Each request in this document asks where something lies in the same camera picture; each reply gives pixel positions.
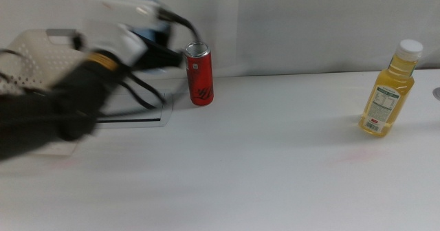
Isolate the yellow juice bottle white cap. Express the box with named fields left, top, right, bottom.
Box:
left=358, top=38, right=424, bottom=138

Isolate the red drink can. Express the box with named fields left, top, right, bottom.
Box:
left=184, top=41, right=215, bottom=107

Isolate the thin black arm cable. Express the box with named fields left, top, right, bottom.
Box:
left=118, top=71, right=166, bottom=111

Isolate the white fabric backdrop curtain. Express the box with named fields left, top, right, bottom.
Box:
left=75, top=0, right=440, bottom=80

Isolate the white perforated plastic basket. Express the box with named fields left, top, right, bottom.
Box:
left=0, top=27, right=90, bottom=156

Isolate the silver table cable hatch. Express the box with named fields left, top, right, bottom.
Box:
left=96, top=89, right=175, bottom=129

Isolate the black braided left camera cable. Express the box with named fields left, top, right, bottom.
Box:
left=156, top=6, right=202, bottom=43

